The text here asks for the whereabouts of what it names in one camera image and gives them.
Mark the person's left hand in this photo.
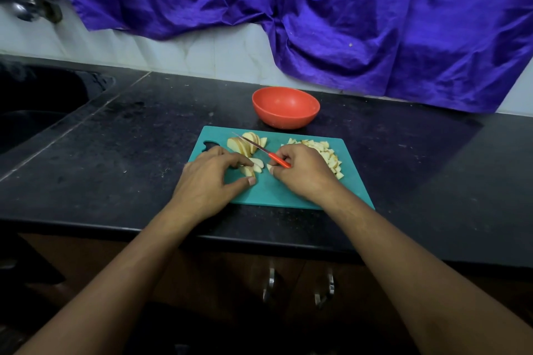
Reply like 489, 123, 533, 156
167, 146, 259, 222

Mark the person's right hand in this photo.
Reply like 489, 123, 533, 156
266, 143, 344, 209

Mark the pile of diced apple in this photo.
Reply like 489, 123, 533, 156
281, 138, 344, 180

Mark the red-handled kitchen knife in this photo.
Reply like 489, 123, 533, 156
242, 136, 293, 170

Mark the teal plastic cutting board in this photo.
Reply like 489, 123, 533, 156
187, 125, 376, 210

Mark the orange bowl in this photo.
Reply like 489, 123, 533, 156
252, 87, 321, 131

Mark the person's left forearm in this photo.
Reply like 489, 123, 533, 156
17, 203, 197, 355

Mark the person's right forearm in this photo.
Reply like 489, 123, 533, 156
323, 186, 533, 355

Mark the purple cloth curtain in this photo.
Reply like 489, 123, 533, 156
48, 0, 533, 114

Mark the dark kitchen sink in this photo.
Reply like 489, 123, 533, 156
0, 63, 116, 156

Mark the metal cabinet handle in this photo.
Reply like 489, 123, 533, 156
314, 266, 336, 306
262, 261, 278, 302

